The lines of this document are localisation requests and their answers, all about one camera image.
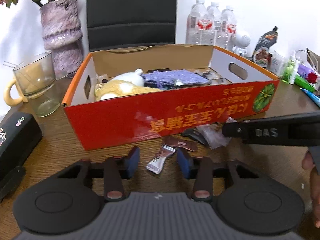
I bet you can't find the silver brown candy wrapper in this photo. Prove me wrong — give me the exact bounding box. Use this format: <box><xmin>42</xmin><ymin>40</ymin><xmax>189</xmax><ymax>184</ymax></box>
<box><xmin>145</xmin><ymin>145</ymin><xmax>176</xmax><ymax>174</ymax></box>

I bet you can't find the yellow white plush toy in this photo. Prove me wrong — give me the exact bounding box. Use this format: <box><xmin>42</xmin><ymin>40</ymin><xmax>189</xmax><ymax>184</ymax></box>
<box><xmin>94</xmin><ymin>69</ymin><xmax>161</xmax><ymax>101</ymax></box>

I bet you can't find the purple drawstring pouch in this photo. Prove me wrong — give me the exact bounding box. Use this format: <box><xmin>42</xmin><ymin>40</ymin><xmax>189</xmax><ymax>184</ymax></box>
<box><xmin>142</xmin><ymin>69</ymin><xmax>209</xmax><ymax>90</ymax></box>

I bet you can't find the person's right hand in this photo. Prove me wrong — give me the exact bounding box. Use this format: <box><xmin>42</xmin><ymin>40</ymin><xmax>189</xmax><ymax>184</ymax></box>
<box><xmin>302</xmin><ymin>151</ymin><xmax>320</xmax><ymax>228</ymax></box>

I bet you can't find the white blue tube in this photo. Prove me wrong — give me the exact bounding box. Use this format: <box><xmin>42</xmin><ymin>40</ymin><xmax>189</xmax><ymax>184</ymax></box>
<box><xmin>300</xmin><ymin>88</ymin><xmax>320</xmax><ymax>107</ymax></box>

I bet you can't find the green box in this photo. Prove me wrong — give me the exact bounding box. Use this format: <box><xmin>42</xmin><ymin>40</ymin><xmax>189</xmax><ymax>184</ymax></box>
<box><xmin>294</xmin><ymin>75</ymin><xmax>315</xmax><ymax>93</ymax></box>

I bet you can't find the red rose ornament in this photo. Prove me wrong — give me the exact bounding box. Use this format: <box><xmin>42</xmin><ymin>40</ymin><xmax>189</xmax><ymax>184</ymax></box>
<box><xmin>306</xmin><ymin>72</ymin><xmax>319</xmax><ymax>84</ymax></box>

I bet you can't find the green sanitizer bottle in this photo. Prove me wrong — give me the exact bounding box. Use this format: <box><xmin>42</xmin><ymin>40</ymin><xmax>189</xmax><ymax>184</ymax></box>
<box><xmin>281</xmin><ymin>55</ymin><xmax>296</xmax><ymax>83</ymax></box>

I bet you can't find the red cardboard box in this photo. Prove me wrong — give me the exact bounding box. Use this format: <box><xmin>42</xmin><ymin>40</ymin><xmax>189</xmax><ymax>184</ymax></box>
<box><xmin>62</xmin><ymin>44</ymin><xmax>279</xmax><ymax>151</ymax></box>

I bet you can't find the small white spray bottle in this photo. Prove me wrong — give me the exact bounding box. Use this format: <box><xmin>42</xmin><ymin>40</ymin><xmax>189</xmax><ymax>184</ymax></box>
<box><xmin>289</xmin><ymin>59</ymin><xmax>300</xmax><ymax>85</ymax></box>

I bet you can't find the white wipes container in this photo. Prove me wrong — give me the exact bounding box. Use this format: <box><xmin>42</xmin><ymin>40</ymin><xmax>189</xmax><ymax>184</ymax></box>
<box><xmin>269</xmin><ymin>51</ymin><xmax>285</xmax><ymax>76</ymax></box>

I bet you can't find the black sauce pouch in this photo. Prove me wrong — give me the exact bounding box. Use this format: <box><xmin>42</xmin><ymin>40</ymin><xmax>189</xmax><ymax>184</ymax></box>
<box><xmin>252</xmin><ymin>26</ymin><xmax>278</xmax><ymax>68</ymax></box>

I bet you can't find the black case with stickers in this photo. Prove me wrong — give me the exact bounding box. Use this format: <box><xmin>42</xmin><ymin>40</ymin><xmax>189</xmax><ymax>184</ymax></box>
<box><xmin>0</xmin><ymin>112</ymin><xmax>42</xmax><ymax>199</ymax></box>

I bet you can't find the white robot figurine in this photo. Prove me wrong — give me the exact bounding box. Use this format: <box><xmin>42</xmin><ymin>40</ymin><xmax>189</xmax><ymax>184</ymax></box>
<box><xmin>232</xmin><ymin>35</ymin><xmax>251</xmax><ymax>57</ymax></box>

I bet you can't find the clear glass cup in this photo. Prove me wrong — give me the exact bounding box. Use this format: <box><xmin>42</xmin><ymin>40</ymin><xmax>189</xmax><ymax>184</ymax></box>
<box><xmin>12</xmin><ymin>51</ymin><xmax>60</xmax><ymax>117</ymax></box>

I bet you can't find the yellow ceramic mug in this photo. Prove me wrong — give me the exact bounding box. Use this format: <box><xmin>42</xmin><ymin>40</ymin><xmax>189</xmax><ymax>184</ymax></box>
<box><xmin>3</xmin><ymin>77</ymin><xmax>28</xmax><ymax>107</ymax></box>

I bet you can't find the right water bottle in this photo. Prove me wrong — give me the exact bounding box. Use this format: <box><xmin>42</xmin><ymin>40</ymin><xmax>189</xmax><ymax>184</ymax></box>
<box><xmin>221</xmin><ymin>6</ymin><xmax>236</xmax><ymax>50</ymax></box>

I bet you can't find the water bottle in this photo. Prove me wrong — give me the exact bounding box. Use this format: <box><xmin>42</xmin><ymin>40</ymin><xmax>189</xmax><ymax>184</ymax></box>
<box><xmin>221</xmin><ymin>6</ymin><xmax>236</xmax><ymax>50</ymax></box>
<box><xmin>204</xmin><ymin>2</ymin><xmax>222</xmax><ymax>46</ymax></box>
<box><xmin>185</xmin><ymin>0</ymin><xmax>207</xmax><ymax>44</ymax></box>

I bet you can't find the left water bottle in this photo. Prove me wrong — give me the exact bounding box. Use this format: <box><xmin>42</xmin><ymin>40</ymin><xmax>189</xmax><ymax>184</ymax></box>
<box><xmin>185</xmin><ymin>0</ymin><xmax>207</xmax><ymax>44</ymax></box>

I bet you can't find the purple textured vase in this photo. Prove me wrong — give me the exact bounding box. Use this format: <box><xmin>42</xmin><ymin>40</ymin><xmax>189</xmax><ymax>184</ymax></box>
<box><xmin>40</xmin><ymin>0</ymin><xmax>83</xmax><ymax>79</ymax></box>

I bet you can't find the middle water bottle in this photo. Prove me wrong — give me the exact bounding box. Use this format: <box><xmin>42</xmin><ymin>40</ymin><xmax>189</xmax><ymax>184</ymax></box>
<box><xmin>204</xmin><ymin>2</ymin><xmax>222</xmax><ymax>46</ymax></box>

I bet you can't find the black paper bag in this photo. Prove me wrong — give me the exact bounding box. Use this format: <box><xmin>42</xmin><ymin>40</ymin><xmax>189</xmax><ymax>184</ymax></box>
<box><xmin>86</xmin><ymin>0</ymin><xmax>177</xmax><ymax>51</ymax></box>

